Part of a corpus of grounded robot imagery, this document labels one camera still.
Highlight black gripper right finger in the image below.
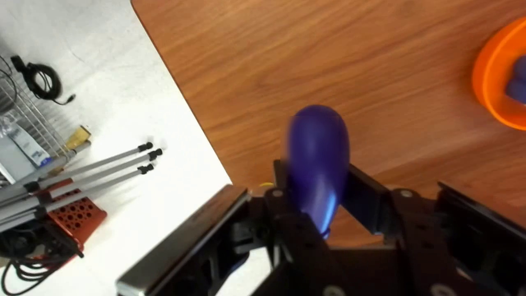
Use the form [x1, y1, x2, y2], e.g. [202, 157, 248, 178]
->
[340, 165, 397, 237]

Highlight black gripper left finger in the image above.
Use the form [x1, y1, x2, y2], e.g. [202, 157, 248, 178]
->
[273, 160, 289, 198]

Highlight purple toy eggplant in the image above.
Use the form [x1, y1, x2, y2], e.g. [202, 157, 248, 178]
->
[287, 106, 350, 237]

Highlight blue toy in pan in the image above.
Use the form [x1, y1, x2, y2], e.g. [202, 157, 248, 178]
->
[506, 57, 526, 104]

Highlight red perforated plate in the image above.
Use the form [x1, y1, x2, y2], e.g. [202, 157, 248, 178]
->
[46, 198, 107, 257]

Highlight tripod legs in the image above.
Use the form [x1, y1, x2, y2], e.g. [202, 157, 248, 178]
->
[0, 144, 162, 233]

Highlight black coiled cable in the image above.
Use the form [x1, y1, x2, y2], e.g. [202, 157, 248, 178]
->
[8, 55, 77, 108]

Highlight white wire rack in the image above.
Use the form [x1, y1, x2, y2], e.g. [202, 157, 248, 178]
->
[0, 55, 84, 188]

